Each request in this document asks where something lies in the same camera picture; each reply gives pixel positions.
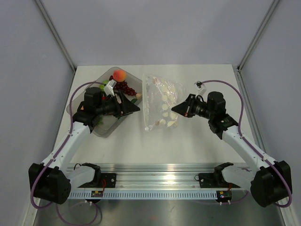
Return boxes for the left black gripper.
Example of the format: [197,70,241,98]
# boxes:
[95,91,139,118]

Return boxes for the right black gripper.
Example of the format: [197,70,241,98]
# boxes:
[172,94,214,120]

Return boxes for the clear zip top bag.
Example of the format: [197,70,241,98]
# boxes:
[142,74,186,131]

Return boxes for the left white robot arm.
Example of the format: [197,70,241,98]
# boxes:
[28,87,140,209]

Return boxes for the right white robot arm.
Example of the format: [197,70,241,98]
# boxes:
[171,91,292,208]

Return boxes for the white garlic clove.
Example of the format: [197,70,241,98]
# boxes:
[135,93,142,99]

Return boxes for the dark red grape bunch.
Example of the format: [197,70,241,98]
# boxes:
[109,75,137,96]

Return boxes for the green lime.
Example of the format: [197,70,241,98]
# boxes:
[99,80,109,91]

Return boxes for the orange peach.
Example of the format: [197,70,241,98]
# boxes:
[113,69,127,82]

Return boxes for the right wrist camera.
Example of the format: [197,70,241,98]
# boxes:
[195,81,206,96]

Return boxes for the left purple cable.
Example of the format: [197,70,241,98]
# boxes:
[30,81,104,224]

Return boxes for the aluminium mounting rail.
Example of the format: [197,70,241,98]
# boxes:
[96,163,219,190]

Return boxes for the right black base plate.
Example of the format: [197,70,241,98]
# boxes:
[194,173,240,189]

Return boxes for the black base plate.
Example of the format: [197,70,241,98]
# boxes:
[79,173,117,188]
[194,173,240,189]

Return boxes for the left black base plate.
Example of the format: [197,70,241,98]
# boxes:
[79,173,117,188]

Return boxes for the white slotted cable duct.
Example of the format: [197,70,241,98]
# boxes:
[69,190,217,200]

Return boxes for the right aluminium frame post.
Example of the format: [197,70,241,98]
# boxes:
[237,0,282,73]

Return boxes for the aluminium frame post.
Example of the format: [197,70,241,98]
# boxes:
[237,0,282,73]
[33,0,77,74]

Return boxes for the left aluminium frame post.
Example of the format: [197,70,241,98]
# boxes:
[33,0,77,74]

